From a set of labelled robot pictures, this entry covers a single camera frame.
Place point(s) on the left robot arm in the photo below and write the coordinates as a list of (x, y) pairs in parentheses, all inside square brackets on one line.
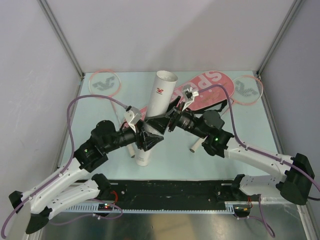
[(52, 196)]

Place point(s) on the aluminium frame post right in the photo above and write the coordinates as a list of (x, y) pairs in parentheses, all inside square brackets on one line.
[(280, 34)]

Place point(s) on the aluminium frame post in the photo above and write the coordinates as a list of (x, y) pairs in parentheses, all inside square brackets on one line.
[(280, 34), (52, 20)]

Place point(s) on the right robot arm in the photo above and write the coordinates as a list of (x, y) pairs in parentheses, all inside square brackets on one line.
[(292, 176)]

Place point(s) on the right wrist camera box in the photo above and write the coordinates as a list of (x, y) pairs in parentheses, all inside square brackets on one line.
[(189, 94)]

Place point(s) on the aluminium frame post left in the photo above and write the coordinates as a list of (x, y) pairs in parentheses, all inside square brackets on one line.
[(52, 20)]

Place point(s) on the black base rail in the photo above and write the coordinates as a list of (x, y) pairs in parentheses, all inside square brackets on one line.
[(165, 193)]

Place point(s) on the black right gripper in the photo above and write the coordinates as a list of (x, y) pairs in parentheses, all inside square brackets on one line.
[(160, 124)]

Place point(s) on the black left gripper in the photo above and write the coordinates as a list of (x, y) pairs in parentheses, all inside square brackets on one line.
[(149, 140)]

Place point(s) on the white shuttlecock tube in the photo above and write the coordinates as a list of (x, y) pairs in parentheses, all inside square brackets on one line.
[(161, 94)]

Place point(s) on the white slotted cable duct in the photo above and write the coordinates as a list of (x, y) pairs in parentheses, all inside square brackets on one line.
[(210, 208)]

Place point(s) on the pink racket bag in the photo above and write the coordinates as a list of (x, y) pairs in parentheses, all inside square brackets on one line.
[(209, 97)]

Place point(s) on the pink racket right side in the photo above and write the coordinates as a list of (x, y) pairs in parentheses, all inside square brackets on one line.
[(247, 91)]

